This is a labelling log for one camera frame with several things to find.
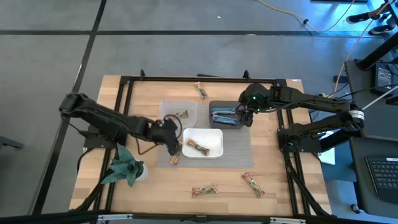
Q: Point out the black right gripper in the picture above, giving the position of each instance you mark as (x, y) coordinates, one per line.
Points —
(256, 93)

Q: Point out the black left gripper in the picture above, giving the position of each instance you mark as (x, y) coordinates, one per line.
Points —
(164, 132)

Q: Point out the orange green granola bar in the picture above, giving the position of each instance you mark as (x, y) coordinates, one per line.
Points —
(197, 147)
(174, 160)
(201, 90)

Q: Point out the blue granola bar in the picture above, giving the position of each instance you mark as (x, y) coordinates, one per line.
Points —
(223, 111)
(225, 120)

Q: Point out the red green granola bar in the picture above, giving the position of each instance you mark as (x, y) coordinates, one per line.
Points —
(253, 185)
(182, 114)
(203, 190)

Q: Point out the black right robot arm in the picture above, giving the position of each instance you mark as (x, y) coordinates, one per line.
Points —
(311, 101)

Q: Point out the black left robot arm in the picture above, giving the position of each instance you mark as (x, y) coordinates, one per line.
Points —
(93, 112)

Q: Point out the clear plastic bin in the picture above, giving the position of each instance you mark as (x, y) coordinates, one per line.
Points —
(166, 123)

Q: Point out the grey woven table mat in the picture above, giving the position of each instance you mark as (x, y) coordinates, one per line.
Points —
(236, 149)

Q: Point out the white plastic bin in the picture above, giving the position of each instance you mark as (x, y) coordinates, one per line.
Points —
(214, 137)

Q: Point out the dark grey plastic bin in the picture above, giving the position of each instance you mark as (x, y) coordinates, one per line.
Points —
(211, 104)

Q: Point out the green paper plant white pot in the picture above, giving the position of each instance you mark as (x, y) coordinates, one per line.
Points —
(127, 168)

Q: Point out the white paper sheet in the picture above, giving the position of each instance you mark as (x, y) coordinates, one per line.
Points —
(328, 157)

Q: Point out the black power strip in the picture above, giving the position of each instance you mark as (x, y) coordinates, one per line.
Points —
(339, 79)

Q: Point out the dark grey desk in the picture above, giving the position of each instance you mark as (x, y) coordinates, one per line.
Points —
(367, 124)
(360, 186)

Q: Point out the black crossbar with silver brackets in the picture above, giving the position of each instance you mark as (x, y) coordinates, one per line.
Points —
(62, 217)

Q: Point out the black power adapter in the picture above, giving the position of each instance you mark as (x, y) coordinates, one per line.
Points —
(383, 79)

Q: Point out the black caster wheel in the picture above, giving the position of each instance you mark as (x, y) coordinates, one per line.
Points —
(356, 209)

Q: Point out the black desk leg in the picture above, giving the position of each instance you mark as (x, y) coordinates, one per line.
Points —
(376, 53)

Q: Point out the person's shoe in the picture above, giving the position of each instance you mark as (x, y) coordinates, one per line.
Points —
(381, 29)
(357, 18)

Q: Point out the black keyboard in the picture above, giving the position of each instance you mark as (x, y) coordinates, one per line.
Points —
(385, 177)

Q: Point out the grey chair base leg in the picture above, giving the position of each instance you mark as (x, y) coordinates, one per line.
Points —
(9, 142)

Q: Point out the person's leg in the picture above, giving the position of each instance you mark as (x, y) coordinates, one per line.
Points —
(377, 12)

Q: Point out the black aluminium table frame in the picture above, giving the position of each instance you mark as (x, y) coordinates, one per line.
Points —
(174, 78)

